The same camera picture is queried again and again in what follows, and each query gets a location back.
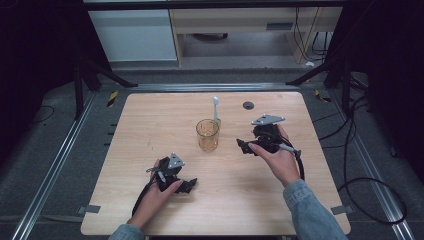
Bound right hand-held gripper black cable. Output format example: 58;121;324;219
278;142;306;182

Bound left hand-held gripper black cable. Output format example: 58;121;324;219
131;165;167;217

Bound light wooden desk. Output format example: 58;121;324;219
168;6;344;65

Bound person's left hand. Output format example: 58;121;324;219
127;159;185;230

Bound hand-held gripper black cable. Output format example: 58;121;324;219
278;142;306;182
131;165;167;217

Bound black curtain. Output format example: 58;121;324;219
0;0;111;161
324;0;424;174

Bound grey tape piece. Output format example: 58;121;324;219
330;205;354;216
77;204;102;215

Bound thin black floor cable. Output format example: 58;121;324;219
31;104;55;125

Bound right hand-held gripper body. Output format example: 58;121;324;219
249;113;288;155

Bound aluminium floor rail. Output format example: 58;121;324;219
10;91;98;240
328;89;417;240
128;82;300;93

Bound black cables under desk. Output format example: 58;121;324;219
294;6;331;64

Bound black metal stand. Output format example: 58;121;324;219
285;59;368;116
73;59;138;120

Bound person's right hand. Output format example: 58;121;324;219
247;124;302;188

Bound white cabinet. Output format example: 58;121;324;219
87;8;178;63

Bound amber clear plastic cup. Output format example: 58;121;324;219
195;118;221;153

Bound long black floor cable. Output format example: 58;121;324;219
313;94;408;225

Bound yellow and black tape strip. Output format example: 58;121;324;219
313;88;333;104
106;90;120;108

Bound white spoon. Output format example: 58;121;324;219
212;96;221;129

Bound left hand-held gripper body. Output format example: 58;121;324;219
155;152;187;193

